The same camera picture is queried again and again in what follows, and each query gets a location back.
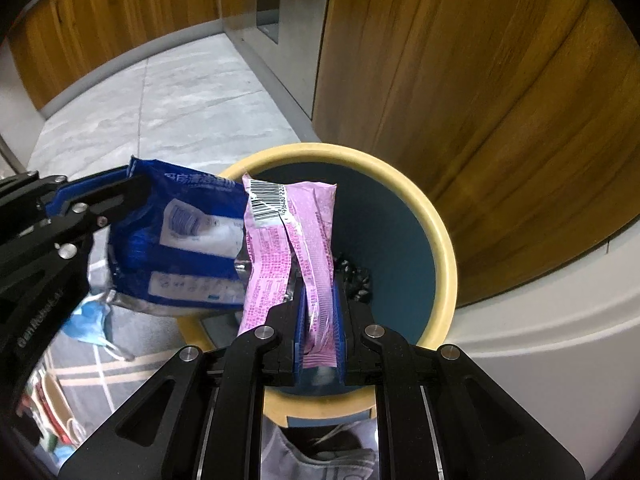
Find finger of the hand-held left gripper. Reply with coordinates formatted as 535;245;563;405
0;167;132;221
35;174;153;261

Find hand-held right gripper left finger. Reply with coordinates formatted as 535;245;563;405
57;277;308;480

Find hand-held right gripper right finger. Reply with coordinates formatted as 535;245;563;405
332;277;586;480

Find black plastic bag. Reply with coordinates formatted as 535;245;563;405
332;252;376;303

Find blue face mask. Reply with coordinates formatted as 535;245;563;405
60;292;136;361

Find pink snack wrapper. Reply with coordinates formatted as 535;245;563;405
236;174;338;368

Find blue wet wipe packet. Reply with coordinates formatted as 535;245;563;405
87;155;251;318

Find blue bin with yellow rim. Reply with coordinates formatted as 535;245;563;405
177;142;458;428

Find person's grey printed trousers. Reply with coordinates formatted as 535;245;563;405
262;412;381;480

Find wooden kitchen cabinets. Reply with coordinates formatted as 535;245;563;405
312;0;640;308
7;0;228;111

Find stainless steel oven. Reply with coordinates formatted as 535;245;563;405
222;0;336;121

